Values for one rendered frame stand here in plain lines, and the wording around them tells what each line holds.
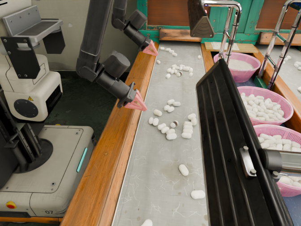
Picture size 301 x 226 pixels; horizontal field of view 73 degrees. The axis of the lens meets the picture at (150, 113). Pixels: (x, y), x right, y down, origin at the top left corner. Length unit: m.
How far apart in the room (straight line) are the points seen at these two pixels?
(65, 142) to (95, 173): 0.87
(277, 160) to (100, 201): 0.46
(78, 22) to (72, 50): 0.34
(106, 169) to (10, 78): 0.57
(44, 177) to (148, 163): 0.79
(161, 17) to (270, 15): 0.71
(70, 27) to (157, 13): 1.30
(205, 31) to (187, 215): 0.57
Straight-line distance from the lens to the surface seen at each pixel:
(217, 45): 1.54
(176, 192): 0.61
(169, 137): 0.73
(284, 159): 0.22
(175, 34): 1.52
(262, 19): 1.65
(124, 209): 0.59
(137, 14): 1.05
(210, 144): 0.28
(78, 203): 0.59
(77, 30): 2.58
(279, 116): 0.99
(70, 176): 1.29
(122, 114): 0.82
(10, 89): 1.03
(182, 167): 0.64
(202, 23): 0.75
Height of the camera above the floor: 1.26
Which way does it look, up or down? 38 degrees down
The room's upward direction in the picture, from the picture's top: straight up
